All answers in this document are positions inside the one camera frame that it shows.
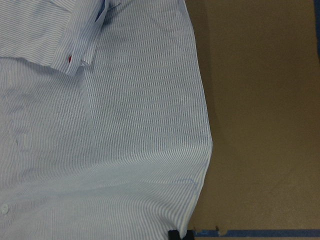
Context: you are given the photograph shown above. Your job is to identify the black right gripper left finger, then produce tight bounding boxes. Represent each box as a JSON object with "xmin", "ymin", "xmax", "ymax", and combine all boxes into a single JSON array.
[{"xmin": 168, "ymin": 230, "xmax": 181, "ymax": 240}]

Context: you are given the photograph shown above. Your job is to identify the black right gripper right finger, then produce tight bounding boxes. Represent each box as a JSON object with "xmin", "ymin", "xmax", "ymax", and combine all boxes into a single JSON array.
[{"xmin": 184, "ymin": 230, "xmax": 194, "ymax": 240}]

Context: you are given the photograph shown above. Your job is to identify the light blue striped shirt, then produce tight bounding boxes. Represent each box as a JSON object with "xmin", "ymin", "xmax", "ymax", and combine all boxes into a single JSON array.
[{"xmin": 0, "ymin": 0, "xmax": 213, "ymax": 240}]

